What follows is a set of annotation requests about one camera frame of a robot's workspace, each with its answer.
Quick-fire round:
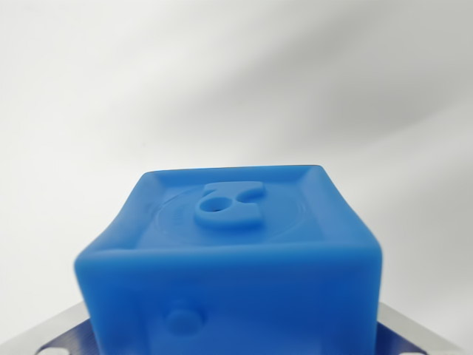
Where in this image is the blue rubber cube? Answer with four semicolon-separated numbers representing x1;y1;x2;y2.
72;164;383;355

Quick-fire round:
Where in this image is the black-padded silver gripper right finger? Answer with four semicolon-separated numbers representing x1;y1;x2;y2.
375;301;463;355

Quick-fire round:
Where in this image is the black-padded silver gripper left finger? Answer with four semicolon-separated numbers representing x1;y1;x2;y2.
34;301;94;355

